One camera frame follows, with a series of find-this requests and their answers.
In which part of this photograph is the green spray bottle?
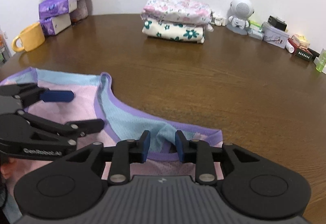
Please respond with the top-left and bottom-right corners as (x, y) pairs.
(316, 48), (326, 73)

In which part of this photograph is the black power adapter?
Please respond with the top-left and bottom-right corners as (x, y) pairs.
(267, 16), (287, 32)

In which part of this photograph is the cream green-flowered folded cloth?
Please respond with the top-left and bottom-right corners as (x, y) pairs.
(142, 17), (206, 44)

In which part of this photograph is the pink floral folded cloth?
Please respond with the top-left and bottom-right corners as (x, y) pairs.
(141, 0), (212, 25)

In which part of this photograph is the yellow mug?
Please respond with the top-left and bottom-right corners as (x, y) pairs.
(12, 22), (46, 53)

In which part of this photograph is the white astronaut speaker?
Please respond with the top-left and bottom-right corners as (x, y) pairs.
(226, 0), (256, 35)

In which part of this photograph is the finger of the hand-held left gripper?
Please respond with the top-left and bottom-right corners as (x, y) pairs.
(0, 82), (75, 110)
(16, 109), (105, 138)

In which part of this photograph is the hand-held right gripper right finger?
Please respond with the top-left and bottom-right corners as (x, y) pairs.
(174, 130), (255, 186)

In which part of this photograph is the person's left hand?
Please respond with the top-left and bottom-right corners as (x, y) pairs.
(0, 156), (51, 189)

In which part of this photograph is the purple tissue pack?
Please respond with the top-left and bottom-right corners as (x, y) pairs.
(40, 13), (72, 36)
(39, 0), (77, 20)

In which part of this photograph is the clear acrylic organizer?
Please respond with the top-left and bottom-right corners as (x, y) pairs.
(0, 26), (12, 64)

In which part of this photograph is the grey tin box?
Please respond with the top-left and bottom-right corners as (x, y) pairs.
(262, 22), (290, 49)

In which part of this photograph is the pink blue purple-trimmed vest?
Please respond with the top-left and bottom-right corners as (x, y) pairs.
(0, 66), (225, 224)

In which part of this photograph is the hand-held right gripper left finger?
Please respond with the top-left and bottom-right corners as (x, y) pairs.
(65, 130), (151, 186)

